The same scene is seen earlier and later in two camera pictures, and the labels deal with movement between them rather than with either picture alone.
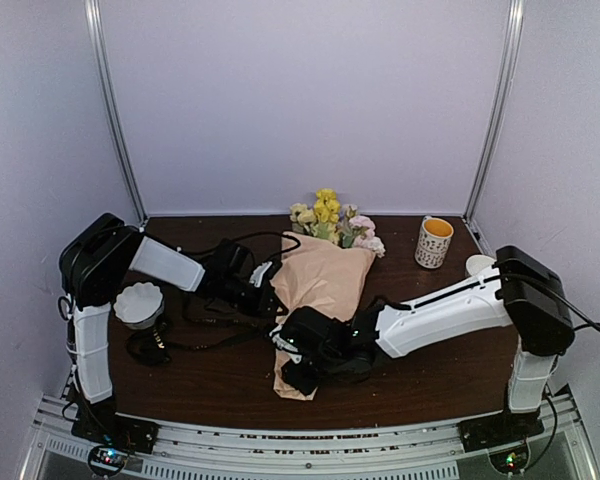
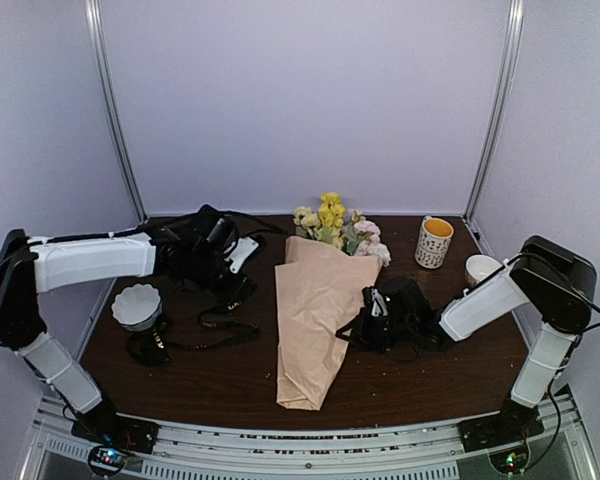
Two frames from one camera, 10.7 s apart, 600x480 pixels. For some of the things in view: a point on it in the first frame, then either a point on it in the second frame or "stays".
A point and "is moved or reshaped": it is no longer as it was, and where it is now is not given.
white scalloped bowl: (138, 306) stays
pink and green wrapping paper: (313, 273) stays
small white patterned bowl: (477, 263) stays
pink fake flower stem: (358, 231) is moved or reshaped
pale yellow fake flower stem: (305, 216) is moved or reshaped
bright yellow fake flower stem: (327, 209) is moved or reshaped
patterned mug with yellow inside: (433, 242) stays
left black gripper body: (247, 303) to (205, 271)
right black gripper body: (326, 364) to (380, 334)
